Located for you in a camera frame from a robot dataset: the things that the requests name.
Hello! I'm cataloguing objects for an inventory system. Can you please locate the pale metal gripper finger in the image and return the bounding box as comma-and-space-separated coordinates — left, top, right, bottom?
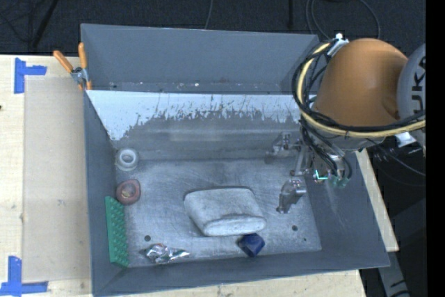
264, 131, 303, 165
276, 177, 309, 215

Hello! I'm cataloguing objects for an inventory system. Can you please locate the dark blue angular block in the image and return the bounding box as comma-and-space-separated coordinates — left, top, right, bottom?
237, 232, 266, 258

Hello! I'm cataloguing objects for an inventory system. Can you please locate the pale grey sponge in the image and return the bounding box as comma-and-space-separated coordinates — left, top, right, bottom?
183, 186, 268, 238

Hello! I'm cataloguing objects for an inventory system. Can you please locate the grey metal bin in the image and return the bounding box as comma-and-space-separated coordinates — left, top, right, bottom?
79, 23, 391, 297

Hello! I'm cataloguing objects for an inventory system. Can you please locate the crumpled silver foil wrapper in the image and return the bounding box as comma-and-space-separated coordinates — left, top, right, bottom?
138, 243, 191, 265

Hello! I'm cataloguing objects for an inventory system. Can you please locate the green studded flat block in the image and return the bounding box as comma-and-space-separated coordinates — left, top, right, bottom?
104, 195, 130, 269

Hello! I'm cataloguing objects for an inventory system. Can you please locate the pale flat board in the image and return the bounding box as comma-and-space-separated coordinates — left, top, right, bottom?
21, 75, 93, 284

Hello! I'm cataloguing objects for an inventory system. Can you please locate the white translucent ring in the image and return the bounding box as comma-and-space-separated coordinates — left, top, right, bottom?
114, 147, 140, 172

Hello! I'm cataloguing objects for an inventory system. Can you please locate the red-brown ring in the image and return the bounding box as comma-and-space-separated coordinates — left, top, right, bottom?
115, 179, 142, 206

